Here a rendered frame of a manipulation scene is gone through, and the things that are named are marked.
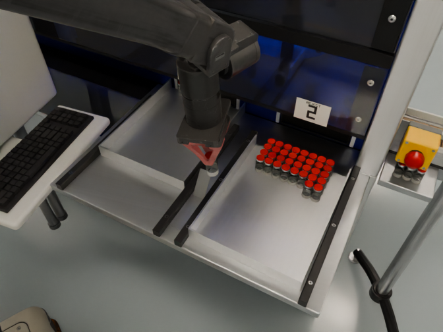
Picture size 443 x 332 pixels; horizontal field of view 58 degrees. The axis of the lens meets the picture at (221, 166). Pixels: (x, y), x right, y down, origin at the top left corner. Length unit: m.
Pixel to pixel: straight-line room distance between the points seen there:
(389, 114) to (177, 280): 1.22
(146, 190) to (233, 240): 0.25
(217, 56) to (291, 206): 0.53
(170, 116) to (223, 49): 0.68
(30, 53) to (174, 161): 0.58
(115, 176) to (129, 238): 0.97
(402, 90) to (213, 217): 0.48
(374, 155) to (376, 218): 1.15
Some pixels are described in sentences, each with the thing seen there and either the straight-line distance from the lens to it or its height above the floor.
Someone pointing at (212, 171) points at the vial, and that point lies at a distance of 0.70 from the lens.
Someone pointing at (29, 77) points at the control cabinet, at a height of 0.93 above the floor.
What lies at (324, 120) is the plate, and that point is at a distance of 0.99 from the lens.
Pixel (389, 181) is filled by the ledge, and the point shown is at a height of 0.88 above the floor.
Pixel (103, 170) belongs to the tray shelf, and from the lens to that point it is 1.06.
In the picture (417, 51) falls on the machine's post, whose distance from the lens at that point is 0.86.
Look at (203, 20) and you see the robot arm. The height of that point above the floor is 1.42.
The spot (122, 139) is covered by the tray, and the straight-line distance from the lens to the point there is 1.12.
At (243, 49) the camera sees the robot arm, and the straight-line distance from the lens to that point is 0.59.
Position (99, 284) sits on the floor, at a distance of 1.89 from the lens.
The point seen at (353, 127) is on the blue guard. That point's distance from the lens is 0.98.
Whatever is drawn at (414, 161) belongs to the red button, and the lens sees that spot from 0.96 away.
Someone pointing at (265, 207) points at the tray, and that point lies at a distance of 0.94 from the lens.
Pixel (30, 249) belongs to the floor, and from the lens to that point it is 2.10.
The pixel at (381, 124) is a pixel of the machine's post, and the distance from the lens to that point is 0.96.
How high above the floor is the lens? 1.63
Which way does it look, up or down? 47 degrees down
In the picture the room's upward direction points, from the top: straight up
